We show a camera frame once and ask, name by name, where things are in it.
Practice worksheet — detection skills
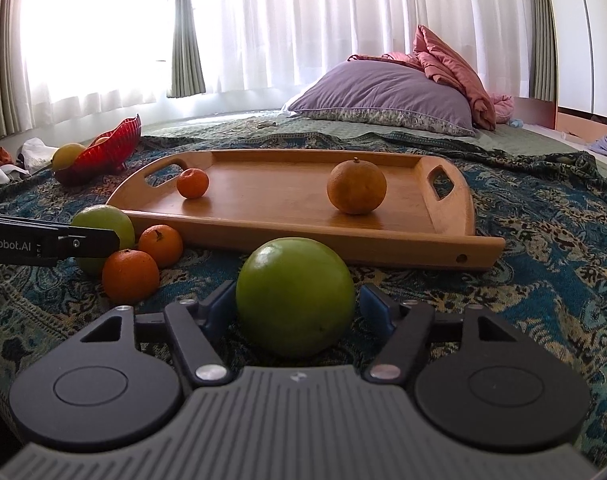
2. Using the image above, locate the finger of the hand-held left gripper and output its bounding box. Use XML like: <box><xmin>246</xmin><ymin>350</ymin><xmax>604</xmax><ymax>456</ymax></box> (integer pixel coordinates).
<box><xmin>58</xmin><ymin>226</ymin><xmax>122</xmax><ymax>261</ymax></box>

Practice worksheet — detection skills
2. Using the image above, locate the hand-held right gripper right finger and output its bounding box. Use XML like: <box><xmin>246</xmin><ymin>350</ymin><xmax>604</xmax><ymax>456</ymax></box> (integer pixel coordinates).
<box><xmin>358</xmin><ymin>283</ymin><xmax>515</xmax><ymax>387</ymax></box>

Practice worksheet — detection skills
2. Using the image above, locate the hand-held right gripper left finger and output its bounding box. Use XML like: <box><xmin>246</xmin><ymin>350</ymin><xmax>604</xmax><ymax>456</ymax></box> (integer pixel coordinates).
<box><xmin>80</xmin><ymin>280</ymin><xmax>237</xmax><ymax>388</ymax></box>

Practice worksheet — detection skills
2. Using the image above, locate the green apple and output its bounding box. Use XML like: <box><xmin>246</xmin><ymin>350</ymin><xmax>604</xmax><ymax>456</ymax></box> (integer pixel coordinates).
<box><xmin>70</xmin><ymin>204</ymin><xmax>136</xmax><ymax>276</ymax></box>
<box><xmin>235</xmin><ymin>237</ymin><xmax>357</xmax><ymax>359</ymax></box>

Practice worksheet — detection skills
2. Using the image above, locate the wooden tray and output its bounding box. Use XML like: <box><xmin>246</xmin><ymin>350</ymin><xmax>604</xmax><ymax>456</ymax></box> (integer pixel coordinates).
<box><xmin>105</xmin><ymin>148</ymin><xmax>507</xmax><ymax>274</ymax></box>

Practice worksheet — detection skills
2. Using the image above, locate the small orange tangerine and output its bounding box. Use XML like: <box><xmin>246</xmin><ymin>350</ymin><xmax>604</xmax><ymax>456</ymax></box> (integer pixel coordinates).
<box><xmin>138</xmin><ymin>224</ymin><xmax>184</xmax><ymax>269</ymax></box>
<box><xmin>176</xmin><ymin>167</ymin><xmax>210</xmax><ymax>200</ymax></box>
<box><xmin>102</xmin><ymin>248</ymin><xmax>161</xmax><ymax>306</ymax></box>

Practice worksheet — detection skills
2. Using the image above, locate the yellow lemon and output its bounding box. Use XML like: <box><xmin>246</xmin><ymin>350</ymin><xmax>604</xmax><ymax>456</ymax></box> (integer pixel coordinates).
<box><xmin>51</xmin><ymin>143</ymin><xmax>88</xmax><ymax>172</ymax></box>

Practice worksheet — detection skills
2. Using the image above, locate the red glass bowl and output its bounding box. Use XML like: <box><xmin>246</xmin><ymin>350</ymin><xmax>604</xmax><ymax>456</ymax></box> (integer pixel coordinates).
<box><xmin>53</xmin><ymin>113</ymin><xmax>143</xmax><ymax>187</ymax></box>

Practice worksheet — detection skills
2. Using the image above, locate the large orange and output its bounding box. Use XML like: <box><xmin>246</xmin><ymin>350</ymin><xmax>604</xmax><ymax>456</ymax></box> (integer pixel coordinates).
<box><xmin>326</xmin><ymin>157</ymin><xmax>388</xmax><ymax>216</ymax></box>

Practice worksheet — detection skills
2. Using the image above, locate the blue patterned blanket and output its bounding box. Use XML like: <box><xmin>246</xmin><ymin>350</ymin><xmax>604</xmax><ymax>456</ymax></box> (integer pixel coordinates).
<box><xmin>0</xmin><ymin>129</ymin><xmax>607</xmax><ymax>463</ymax></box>

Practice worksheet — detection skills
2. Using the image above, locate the grey-green curtain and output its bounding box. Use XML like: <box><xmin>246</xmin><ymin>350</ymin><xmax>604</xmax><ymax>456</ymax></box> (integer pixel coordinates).
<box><xmin>527</xmin><ymin>0</ymin><xmax>560</xmax><ymax>104</ymax></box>
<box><xmin>165</xmin><ymin>0</ymin><xmax>208</xmax><ymax>99</ymax></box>
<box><xmin>0</xmin><ymin>0</ymin><xmax>40</xmax><ymax>145</ymax></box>

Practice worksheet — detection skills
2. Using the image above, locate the green bedspread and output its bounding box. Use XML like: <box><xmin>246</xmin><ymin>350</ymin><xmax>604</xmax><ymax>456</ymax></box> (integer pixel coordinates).
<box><xmin>142</xmin><ymin>108</ymin><xmax>607</xmax><ymax>182</ymax></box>

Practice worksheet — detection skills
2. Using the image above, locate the purple pillow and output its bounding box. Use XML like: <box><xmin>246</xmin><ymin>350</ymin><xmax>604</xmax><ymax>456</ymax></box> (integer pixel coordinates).
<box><xmin>286</xmin><ymin>54</ymin><xmax>477</xmax><ymax>138</ymax></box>

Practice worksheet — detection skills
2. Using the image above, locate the pink cloth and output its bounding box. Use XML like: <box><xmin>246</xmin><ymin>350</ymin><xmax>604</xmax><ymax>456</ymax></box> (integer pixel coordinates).
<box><xmin>488</xmin><ymin>92</ymin><xmax>515</xmax><ymax>122</ymax></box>

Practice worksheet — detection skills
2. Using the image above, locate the pink quilt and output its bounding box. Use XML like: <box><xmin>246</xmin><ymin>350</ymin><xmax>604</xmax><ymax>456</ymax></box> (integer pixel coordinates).
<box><xmin>383</xmin><ymin>24</ymin><xmax>497</xmax><ymax>131</ymax></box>

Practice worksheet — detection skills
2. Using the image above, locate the white sheer curtain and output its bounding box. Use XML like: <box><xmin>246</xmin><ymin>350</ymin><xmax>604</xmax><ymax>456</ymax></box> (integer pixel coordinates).
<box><xmin>20</xmin><ymin>0</ymin><xmax>547</xmax><ymax>133</ymax></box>

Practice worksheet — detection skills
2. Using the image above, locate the wooden bed frame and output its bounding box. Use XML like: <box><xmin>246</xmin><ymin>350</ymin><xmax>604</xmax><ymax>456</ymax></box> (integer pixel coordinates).
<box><xmin>512</xmin><ymin>95</ymin><xmax>607</xmax><ymax>147</ymax></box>

